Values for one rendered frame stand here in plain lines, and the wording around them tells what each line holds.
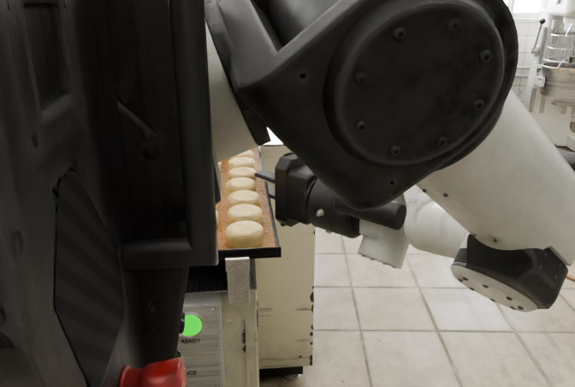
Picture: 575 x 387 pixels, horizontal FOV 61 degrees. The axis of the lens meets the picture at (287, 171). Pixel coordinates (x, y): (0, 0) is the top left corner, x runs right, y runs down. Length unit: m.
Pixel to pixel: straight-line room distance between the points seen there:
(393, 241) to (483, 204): 0.35
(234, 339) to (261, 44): 0.55
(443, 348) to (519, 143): 1.68
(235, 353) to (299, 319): 0.85
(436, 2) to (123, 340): 0.19
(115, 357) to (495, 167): 0.24
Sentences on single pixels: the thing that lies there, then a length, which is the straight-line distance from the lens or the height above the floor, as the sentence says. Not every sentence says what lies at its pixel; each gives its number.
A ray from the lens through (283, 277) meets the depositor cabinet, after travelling 1.49.
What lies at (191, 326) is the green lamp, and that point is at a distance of 0.67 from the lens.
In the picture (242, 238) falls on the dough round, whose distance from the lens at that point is 0.63.
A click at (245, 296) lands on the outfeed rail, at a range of 0.65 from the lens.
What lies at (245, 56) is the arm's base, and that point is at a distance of 0.23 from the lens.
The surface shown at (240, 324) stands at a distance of 0.71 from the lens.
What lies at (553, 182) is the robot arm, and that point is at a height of 1.09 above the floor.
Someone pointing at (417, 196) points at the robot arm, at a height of 0.98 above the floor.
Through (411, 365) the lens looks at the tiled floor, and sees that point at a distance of 1.88.
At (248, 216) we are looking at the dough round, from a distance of 0.68.
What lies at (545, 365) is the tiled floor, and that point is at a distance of 2.04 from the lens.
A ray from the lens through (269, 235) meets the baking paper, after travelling 0.68.
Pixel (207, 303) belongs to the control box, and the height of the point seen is 0.84.
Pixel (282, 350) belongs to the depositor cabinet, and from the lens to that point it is 1.64.
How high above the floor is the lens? 1.21
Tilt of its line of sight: 20 degrees down
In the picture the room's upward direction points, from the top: straight up
